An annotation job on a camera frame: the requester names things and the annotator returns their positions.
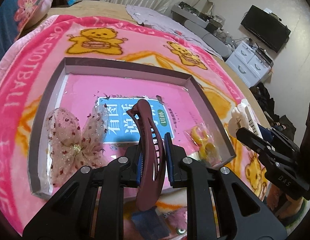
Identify maroon banana hair clip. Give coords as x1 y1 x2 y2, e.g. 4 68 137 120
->
130 99 168 212

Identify blue ribbed object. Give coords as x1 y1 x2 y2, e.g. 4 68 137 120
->
131 210 168 233

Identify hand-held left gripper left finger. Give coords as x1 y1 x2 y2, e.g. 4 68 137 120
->
23 144 143 240

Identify tan bed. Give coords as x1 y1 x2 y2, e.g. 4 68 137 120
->
44 0 272 120

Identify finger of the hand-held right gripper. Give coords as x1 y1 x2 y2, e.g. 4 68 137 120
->
236 127 282 172
256 126 299 153

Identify person's right hand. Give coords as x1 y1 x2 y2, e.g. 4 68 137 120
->
267 186 305 215

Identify white drawer cabinet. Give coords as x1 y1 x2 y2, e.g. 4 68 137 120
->
225 41 274 87

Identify yellow hair ties in packet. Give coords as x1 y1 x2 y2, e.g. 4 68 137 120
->
184 122 223 168

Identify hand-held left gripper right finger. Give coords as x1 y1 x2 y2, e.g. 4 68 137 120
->
164 133 288 240

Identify floral mesh hair bow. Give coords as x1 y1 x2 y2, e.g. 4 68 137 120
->
46 104 110 187

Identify white hair claw clip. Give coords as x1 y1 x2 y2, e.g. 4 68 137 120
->
229 99 260 140

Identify blue floral pillow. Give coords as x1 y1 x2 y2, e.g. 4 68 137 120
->
0 0 55 42

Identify pink book with blue label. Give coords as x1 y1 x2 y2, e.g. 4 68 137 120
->
56 74 217 193

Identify pink printed bear blanket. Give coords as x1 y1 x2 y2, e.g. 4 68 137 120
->
0 14 274 232

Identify grey shallow cardboard box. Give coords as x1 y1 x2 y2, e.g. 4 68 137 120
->
27 57 237 200

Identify dark clothes heap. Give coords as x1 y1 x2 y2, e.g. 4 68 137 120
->
249 82 297 138

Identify lilac bed sheet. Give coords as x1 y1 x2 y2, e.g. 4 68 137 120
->
126 4 224 61

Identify black flat television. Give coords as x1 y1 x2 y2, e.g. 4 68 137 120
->
240 5 292 53

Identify grey long bench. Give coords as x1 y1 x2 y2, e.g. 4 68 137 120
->
171 5 233 58

